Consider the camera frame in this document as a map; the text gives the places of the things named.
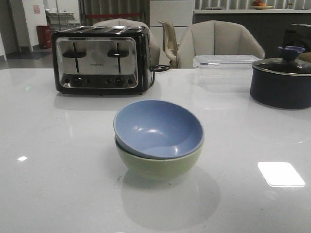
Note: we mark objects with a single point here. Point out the dark blue cooking pot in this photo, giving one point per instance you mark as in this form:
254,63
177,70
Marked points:
285,91

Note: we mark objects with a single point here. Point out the blue bowl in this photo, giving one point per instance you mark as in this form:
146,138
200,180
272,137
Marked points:
157,129

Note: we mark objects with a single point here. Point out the clear plastic storage container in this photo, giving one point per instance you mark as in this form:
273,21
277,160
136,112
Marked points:
224,73

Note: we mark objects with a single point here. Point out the beige armchair behind toaster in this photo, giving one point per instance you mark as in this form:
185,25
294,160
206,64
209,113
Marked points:
154,47

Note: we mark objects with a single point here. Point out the fruit bowl on counter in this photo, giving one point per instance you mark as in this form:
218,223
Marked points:
260,5

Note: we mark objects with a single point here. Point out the black and chrome toaster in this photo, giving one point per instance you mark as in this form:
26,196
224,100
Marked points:
103,60

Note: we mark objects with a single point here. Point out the beige plastic chair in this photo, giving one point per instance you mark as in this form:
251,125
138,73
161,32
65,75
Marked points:
170,46

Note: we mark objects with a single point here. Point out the beige armchair right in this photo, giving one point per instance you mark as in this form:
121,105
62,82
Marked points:
216,38

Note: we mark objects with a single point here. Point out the red trash bin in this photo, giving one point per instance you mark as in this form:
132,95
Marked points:
44,36

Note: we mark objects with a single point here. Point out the white cabinet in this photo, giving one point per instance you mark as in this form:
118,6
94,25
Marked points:
177,12

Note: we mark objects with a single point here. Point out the green bowl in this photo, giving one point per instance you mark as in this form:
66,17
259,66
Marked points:
158,169

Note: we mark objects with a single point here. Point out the glass pot lid blue knob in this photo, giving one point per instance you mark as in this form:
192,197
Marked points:
286,64

